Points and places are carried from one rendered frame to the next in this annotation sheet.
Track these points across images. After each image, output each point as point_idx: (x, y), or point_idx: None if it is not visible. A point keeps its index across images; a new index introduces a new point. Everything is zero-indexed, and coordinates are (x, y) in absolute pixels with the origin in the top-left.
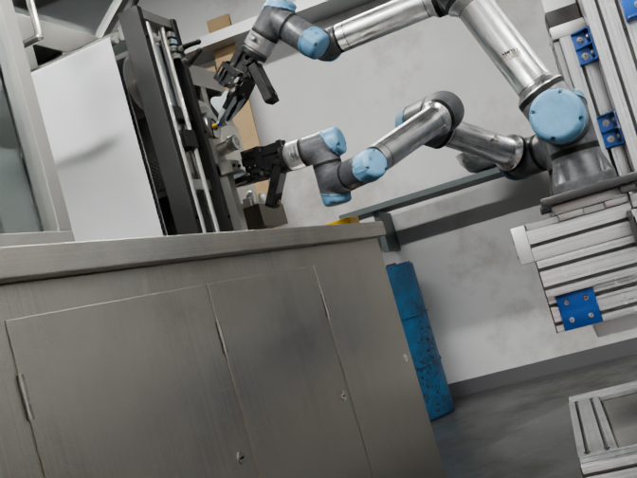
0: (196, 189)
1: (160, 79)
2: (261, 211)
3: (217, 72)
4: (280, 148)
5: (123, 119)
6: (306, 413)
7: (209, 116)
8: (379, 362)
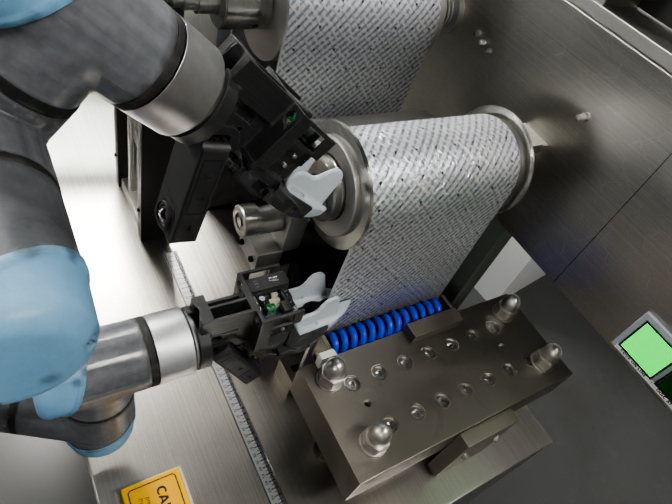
0: (136, 145)
1: None
2: (296, 377)
3: (287, 88)
4: (189, 305)
5: (230, 29)
6: None
7: (317, 167)
8: None
